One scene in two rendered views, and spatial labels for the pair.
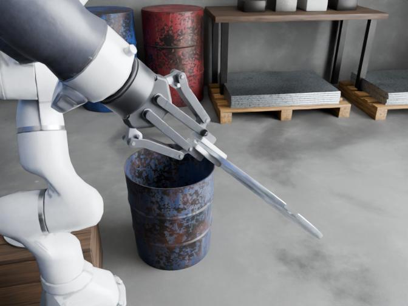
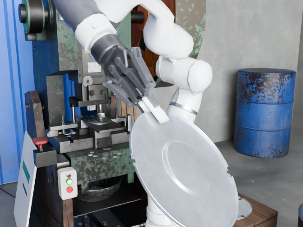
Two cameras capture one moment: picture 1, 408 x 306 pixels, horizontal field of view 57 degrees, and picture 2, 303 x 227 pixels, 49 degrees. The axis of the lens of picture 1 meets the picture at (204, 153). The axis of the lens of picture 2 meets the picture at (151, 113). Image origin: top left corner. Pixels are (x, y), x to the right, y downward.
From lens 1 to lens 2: 0.73 m
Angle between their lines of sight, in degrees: 64
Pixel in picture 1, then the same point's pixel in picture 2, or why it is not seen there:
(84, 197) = not seen: hidden behind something
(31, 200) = not seen: hidden behind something
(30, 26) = (60, 10)
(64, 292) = (150, 219)
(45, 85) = (176, 75)
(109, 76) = (82, 36)
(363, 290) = not seen: outside the picture
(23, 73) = (168, 65)
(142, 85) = (99, 46)
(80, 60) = (74, 27)
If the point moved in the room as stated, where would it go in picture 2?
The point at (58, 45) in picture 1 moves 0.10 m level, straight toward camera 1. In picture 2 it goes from (67, 19) to (25, 17)
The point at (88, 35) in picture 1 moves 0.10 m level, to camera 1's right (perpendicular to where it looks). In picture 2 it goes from (78, 15) to (88, 12)
